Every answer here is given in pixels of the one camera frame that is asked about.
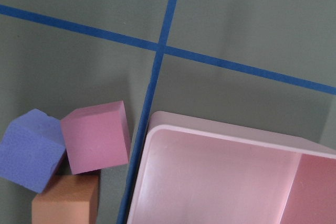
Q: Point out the pink plastic bin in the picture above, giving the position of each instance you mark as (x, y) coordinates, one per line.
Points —
(195, 170)

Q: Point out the pink foam block right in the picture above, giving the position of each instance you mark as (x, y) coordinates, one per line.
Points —
(96, 137)

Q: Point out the purple foam block right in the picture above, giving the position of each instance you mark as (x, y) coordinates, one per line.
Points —
(31, 150)

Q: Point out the orange foam block right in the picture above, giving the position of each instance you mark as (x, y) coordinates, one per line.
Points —
(68, 199)

